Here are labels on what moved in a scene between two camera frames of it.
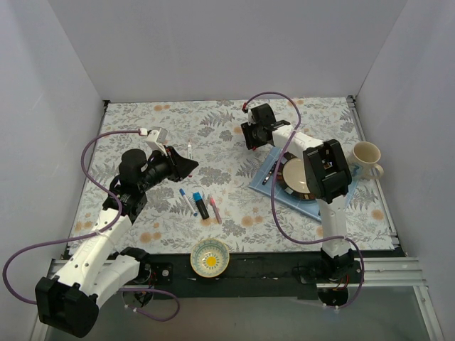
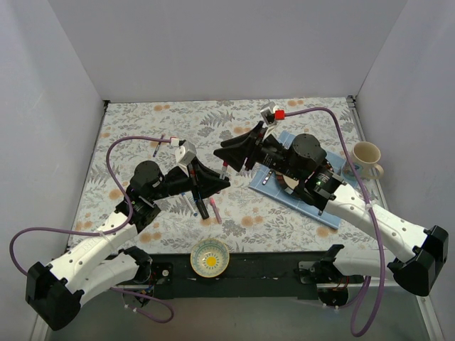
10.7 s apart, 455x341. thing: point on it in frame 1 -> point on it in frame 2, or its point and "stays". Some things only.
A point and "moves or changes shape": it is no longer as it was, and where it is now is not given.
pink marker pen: [212, 203] stays
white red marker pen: [189, 154] moves or changes shape
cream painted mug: [365, 156] stays
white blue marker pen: [183, 193] stays
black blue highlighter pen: [200, 205] stays
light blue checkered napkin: [263, 183] stays
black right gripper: [249, 134] -> [256, 148]
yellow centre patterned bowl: [210, 258] stays
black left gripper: [172, 163] -> [194, 174]
